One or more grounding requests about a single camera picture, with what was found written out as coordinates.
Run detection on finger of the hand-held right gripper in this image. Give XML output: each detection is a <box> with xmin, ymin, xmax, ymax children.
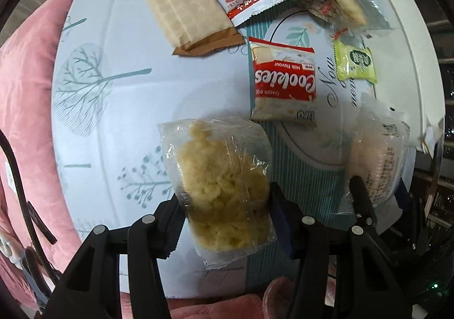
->
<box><xmin>398</xmin><ymin>179</ymin><xmax>440</xmax><ymax>254</ymax></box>
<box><xmin>349</xmin><ymin>175</ymin><xmax>378</xmax><ymax>228</ymax></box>

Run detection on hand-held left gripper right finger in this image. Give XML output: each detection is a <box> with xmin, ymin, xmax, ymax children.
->
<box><xmin>270</xmin><ymin>182</ymin><xmax>414</xmax><ymax>319</ymax></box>

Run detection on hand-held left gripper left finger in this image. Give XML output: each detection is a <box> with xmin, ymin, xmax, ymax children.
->
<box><xmin>41</xmin><ymin>198</ymin><xmax>187</xmax><ymax>319</ymax></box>

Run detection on clear rice cracker packet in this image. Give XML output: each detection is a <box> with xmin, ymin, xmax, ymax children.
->
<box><xmin>337</xmin><ymin>92</ymin><xmax>411</xmax><ymax>215</ymax></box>

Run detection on clear yellow crisps packet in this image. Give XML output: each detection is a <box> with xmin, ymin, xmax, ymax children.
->
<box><xmin>158</xmin><ymin>117</ymin><xmax>278</xmax><ymax>270</ymax></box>

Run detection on white storage box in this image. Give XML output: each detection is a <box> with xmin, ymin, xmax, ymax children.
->
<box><xmin>340</xmin><ymin>0</ymin><xmax>445</xmax><ymax>156</ymax></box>

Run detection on beige brown wafer packet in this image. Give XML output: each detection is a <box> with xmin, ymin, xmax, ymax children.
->
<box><xmin>142</xmin><ymin>0</ymin><xmax>246</xmax><ymax>57</ymax></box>

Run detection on red cookie packet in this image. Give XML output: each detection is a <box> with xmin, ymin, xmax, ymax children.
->
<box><xmin>248</xmin><ymin>37</ymin><xmax>318</xmax><ymax>128</ymax></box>

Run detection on small green snack packet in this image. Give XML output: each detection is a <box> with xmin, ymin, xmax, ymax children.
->
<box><xmin>333</xmin><ymin>39</ymin><xmax>377</xmax><ymax>84</ymax></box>

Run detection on printed tree tablecloth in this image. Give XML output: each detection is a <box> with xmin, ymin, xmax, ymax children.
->
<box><xmin>50</xmin><ymin>0</ymin><xmax>444</xmax><ymax>298</ymax></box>

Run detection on pink blanket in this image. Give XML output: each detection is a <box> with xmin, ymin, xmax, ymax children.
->
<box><xmin>0</xmin><ymin>0</ymin><xmax>336</xmax><ymax>319</ymax></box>

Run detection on black cable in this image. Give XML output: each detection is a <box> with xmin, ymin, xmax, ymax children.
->
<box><xmin>0</xmin><ymin>129</ymin><xmax>59</xmax><ymax>245</ymax></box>

